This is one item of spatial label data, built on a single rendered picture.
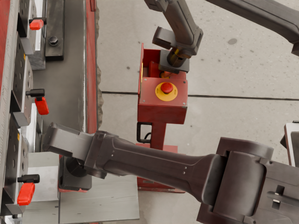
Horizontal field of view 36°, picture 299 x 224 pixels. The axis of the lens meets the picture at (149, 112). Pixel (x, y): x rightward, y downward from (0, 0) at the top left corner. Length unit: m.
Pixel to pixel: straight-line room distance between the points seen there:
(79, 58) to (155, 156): 0.80
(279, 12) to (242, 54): 1.61
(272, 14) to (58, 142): 0.51
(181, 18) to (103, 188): 0.45
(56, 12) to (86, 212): 0.71
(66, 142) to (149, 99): 0.61
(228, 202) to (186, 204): 1.61
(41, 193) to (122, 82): 1.41
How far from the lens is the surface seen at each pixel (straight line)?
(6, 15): 0.92
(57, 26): 1.48
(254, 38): 2.70
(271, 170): 0.52
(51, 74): 1.40
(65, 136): 0.88
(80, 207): 1.07
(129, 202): 1.07
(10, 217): 1.09
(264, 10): 0.99
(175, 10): 1.10
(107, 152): 0.80
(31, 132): 1.20
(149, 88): 1.47
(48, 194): 1.09
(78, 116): 1.31
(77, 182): 0.99
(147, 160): 0.68
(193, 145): 2.25
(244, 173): 0.53
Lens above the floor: 2.01
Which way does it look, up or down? 60 degrees down
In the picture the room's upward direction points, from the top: 4 degrees clockwise
